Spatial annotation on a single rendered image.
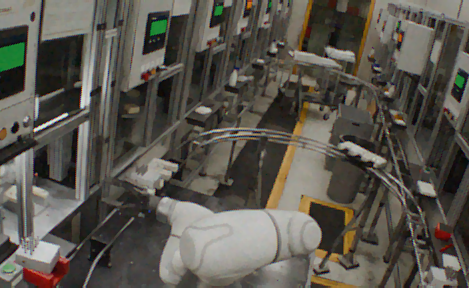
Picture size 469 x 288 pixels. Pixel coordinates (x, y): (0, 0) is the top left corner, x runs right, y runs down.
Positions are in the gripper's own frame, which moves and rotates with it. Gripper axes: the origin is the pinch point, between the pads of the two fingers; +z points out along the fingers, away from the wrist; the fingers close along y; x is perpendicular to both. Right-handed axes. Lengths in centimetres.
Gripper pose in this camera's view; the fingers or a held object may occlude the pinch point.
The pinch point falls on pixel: (109, 191)
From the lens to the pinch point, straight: 166.6
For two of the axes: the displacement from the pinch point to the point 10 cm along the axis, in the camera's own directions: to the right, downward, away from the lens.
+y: 1.9, -9.1, -3.8
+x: -2.5, 3.3, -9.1
